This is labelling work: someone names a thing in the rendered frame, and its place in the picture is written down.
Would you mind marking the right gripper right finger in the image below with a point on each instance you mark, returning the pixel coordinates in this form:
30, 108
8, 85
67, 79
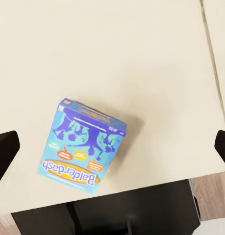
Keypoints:
220, 144

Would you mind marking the bed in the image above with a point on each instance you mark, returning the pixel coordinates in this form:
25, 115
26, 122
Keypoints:
156, 65

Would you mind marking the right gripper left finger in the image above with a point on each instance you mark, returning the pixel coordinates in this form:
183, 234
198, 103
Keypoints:
9, 147

